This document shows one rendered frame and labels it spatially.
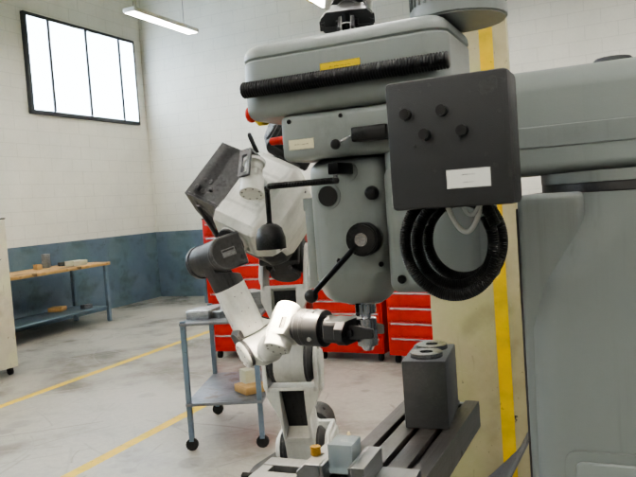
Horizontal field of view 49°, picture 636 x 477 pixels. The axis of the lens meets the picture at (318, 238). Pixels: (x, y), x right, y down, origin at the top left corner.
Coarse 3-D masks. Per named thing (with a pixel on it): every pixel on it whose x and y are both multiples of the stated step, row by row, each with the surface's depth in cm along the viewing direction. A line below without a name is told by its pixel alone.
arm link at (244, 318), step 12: (240, 288) 192; (228, 300) 191; (240, 300) 192; (252, 300) 194; (228, 312) 192; (240, 312) 191; (252, 312) 192; (240, 324) 192; (252, 324) 192; (264, 324) 195; (240, 336) 192; (240, 348) 189; (240, 360) 194; (252, 360) 189
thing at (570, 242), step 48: (576, 192) 123; (624, 192) 117; (528, 240) 126; (576, 240) 122; (624, 240) 118; (528, 288) 127; (576, 288) 122; (624, 288) 118; (528, 336) 128; (576, 336) 122; (624, 336) 119; (528, 384) 129; (576, 384) 123; (624, 384) 119; (528, 432) 131; (576, 432) 123; (624, 432) 120
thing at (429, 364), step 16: (416, 352) 193; (432, 352) 191; (448, 352) 196; (416, 368) 188; (432, 368) 187; (448, 368) 190; (416, 384) 189; (432, 384) 187; (448, 384) 189; (416, 400) 189; (432, 400) 188; (448, 400) 187; (416, 416) 189; (432, 416) 188; (448, 416) 187
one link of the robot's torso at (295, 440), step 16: (320, 352) 230; (320, 368) 229; (272, 384) 236; (288, 384) 235; (304, 384) 233; (320, 384) 229; (272, 400) 231; (288, 400) 235; (304, 400) 234; (288, 416) 239; (304, 416) 238; (288, 432) 239; (304, 432) 238; (320, 432) 241; (288, 448) 239; (304, 448) 238
